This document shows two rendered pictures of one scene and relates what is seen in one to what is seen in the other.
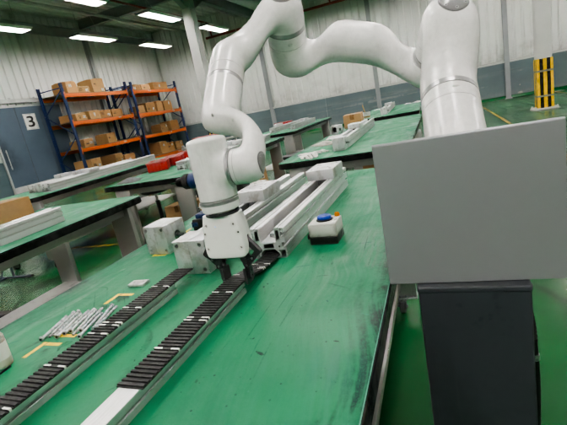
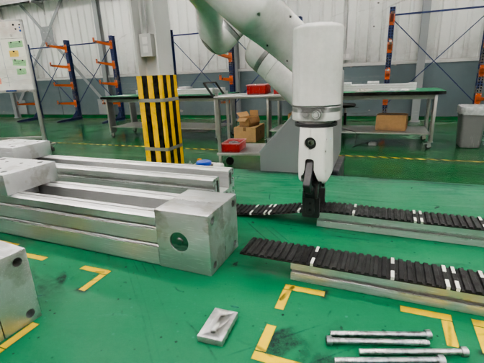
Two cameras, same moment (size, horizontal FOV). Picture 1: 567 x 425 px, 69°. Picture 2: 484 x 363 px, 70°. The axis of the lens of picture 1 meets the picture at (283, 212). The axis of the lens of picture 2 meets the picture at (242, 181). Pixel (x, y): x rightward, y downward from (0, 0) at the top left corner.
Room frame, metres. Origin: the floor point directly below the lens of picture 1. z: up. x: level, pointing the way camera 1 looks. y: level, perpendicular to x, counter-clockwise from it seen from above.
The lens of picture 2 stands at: (1.02, 0.75, 1.06)
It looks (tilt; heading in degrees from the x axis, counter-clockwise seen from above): 17 degrees down; 270
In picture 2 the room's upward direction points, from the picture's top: 2 degrees counter-clockwise
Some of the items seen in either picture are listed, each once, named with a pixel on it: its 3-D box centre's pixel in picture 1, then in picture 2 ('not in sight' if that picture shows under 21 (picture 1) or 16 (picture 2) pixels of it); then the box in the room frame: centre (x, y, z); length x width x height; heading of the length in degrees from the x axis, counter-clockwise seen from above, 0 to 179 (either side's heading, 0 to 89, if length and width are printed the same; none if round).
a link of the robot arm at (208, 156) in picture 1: (213, 167); (317, 65); (0.88, 0.13, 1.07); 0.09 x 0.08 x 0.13; 75
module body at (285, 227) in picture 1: (310, 202); (84, 178); (1.42, -0.10, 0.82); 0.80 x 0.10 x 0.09; 157
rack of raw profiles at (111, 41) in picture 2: not in sight; (63, 81); (5.93, -9.32, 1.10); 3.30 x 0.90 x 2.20; 158
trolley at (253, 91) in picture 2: not in sight; (256, 127); (0.84, -3.12, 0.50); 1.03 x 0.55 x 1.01; 170
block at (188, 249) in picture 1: (202, 251); (202, 225); (1.08, 0.24, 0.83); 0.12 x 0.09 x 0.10; 67
